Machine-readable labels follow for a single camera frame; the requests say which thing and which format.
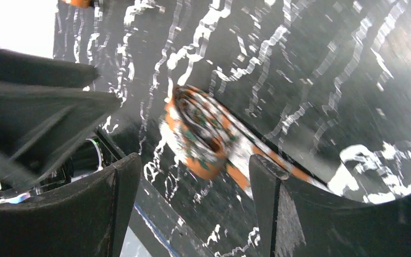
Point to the orange grey patterned tie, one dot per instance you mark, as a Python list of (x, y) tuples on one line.
[(208, 139)]

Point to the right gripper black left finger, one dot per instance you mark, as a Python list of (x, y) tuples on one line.
[(88, 217)]

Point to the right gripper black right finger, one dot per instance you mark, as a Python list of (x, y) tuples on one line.
[(296, 218)]

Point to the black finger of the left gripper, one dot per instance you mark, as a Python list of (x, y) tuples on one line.
[(27, 69), (41, 126)]

